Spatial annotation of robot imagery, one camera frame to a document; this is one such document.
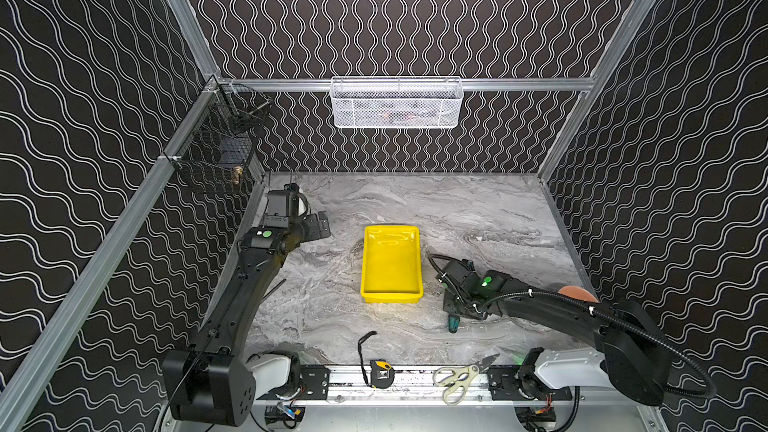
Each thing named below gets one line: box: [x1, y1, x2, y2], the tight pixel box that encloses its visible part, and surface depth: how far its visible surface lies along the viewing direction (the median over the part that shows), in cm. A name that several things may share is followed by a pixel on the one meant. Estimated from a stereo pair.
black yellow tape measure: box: [358, 331, 395, 389], surface depth 75 cm
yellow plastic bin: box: [360, 224, 424, 304], surface depth 94 cm
